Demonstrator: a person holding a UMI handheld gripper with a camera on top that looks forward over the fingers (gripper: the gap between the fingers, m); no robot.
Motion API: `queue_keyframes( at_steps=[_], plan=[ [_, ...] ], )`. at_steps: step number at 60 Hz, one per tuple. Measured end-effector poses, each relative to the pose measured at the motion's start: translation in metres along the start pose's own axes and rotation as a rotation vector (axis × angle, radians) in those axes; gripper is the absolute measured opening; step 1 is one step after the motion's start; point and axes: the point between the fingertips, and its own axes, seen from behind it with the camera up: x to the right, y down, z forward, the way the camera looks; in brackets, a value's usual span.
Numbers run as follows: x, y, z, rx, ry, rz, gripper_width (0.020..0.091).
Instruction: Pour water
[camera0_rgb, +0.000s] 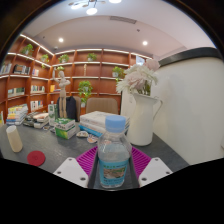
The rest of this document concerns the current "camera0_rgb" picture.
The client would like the multi-bulb ceiling lamp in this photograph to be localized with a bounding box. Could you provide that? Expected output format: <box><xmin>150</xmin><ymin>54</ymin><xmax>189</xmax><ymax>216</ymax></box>
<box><xmin>68</xmin><ymin>0</ymin><xmax>123</xmax><ymax>16</ymax></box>

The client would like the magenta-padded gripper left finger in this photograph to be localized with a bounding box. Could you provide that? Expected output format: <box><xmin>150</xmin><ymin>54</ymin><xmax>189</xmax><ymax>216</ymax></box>
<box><xmin>52</xmin><ymin>145</ymin><xmax>100</xmax><ymax>190</ymax></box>

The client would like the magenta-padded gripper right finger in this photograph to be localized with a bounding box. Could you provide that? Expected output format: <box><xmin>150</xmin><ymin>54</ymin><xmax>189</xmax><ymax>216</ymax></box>
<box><xmin>125</xmin><ymin>145</ymin><xmax>174</xmax><ymax>190</ymax></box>

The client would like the colourful book stack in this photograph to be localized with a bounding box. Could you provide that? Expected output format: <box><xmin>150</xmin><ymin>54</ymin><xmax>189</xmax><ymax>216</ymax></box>
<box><xmin>5</xmin><ymin>103</ymin><xmax>29</xmax><ymax>127</ymax></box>

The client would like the cream plastic cup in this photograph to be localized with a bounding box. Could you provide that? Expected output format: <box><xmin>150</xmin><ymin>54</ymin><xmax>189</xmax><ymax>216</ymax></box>
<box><xmin>5</xmin><ymin>124</ymin><xmax>24</xmax><ymax>154</ymax></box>

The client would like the wooden artist mannequin figure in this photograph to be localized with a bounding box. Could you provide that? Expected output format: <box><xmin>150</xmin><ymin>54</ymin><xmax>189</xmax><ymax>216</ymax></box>
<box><xmin>51</xmin><ymin>68</ymin><xmax>72</xmax><ymax>119</ymax></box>

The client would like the flat round red coaster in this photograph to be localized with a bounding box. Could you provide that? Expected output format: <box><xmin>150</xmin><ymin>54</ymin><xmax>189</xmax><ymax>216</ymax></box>
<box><xmin>26</xmin><ymin>150</ymin><xmax>47</xmax><ymax>167</ymax></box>

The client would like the beige upholstered chair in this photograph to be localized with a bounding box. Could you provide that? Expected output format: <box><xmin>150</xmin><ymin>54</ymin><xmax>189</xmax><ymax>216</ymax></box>
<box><xmin>85</xmin><ymin>97</ymin><xmax>119</xmax><ymax>116</ymax></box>

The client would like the white pitcher vase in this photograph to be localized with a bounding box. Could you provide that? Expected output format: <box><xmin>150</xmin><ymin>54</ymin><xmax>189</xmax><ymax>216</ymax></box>
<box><xmin>125</xmin><ymin>92</ymin><xmax>164</xmax><ymax>147</ymax></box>

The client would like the blue book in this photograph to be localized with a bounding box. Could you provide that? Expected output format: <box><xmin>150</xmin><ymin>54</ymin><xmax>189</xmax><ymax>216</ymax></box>
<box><xmin>78</xmin><ymin>123</ymin><xmax>104</xmax><ymax>138</ymax></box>

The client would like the clear blue-capped water bottle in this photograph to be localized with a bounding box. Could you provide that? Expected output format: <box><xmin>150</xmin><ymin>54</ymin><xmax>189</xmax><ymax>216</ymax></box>
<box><xmin>97</xmin><ymin>114</ymin><xmax>133</xmax><ymax>190</ymax></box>

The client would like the dark magazine stack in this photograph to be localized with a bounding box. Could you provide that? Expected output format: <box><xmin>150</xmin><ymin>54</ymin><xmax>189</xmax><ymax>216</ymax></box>
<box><xmin>23</xmin><ymin>111</ymin><xmax>50</xmax><ymax>129</ymax></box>

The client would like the ceiling air vent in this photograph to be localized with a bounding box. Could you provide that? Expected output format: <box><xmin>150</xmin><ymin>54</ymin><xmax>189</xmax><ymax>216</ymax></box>
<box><xmin>109</xmin><ymin>15</ymin><xmax>138</xmax><ymax>25</ymax></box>

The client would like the wooden wall shelf unit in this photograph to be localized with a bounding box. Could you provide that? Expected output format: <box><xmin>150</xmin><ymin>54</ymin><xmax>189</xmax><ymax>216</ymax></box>
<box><xmin>0</xmin><ymin>33</ymin><xmax>154</xmax><ymax>126</ymax></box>

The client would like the white green tissue box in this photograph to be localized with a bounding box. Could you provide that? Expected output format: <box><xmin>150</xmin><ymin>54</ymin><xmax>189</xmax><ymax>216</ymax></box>
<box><xmin>54</xmin><ymin>117</ymin><xmax>76</xmax><ymax>131</ymax></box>

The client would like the tall white green carton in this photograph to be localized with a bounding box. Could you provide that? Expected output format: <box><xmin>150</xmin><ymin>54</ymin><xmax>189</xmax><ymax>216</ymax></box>
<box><xmin>48</xmin><ymin>101</ymin><xmax>58</xmax><ymax>127</ymax></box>

